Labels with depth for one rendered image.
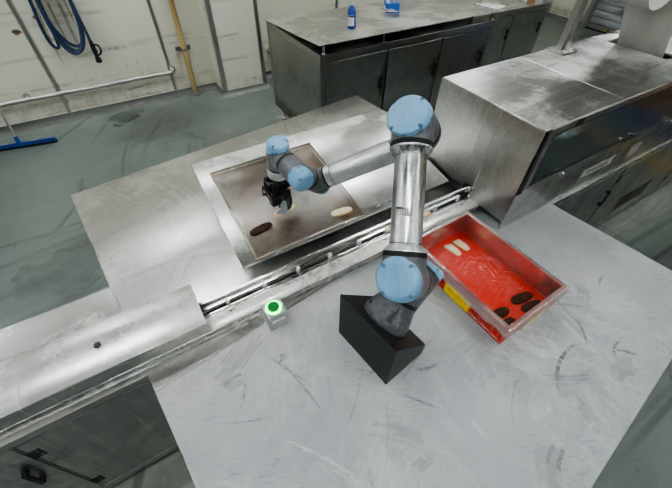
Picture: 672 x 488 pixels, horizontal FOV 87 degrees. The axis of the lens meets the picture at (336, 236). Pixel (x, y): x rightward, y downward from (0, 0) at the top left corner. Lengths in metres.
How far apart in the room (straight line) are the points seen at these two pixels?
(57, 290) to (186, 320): 1.76
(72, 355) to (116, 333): 0.12
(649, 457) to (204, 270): 2.24
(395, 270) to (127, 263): 1.11
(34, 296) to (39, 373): 1.65
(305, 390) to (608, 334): 1.06
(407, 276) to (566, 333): 0.76
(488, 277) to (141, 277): 1.35
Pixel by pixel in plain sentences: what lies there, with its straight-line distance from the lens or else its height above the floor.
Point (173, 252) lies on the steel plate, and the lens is 1.60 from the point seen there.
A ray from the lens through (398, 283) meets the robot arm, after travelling 0.90.
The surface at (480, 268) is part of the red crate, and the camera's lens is 1.54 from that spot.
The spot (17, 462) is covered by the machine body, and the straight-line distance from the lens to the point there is 1.59.
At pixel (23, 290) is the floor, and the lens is 3.07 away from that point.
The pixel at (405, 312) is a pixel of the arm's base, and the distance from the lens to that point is 1.07.
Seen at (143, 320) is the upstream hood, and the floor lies 0.92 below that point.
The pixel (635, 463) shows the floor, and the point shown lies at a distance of 2.44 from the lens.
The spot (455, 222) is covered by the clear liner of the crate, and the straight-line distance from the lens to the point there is 1.56.
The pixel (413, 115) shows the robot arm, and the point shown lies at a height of 1.50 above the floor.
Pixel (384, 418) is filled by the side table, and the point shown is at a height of 0.82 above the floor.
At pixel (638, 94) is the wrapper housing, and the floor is 1.30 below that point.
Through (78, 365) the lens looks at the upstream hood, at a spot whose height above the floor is 0.92.
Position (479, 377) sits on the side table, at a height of 0.82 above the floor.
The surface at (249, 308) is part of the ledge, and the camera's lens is 1.29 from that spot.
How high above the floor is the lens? 1.93
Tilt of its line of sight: 46 degrees down
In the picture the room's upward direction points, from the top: 1 degrees clockwise
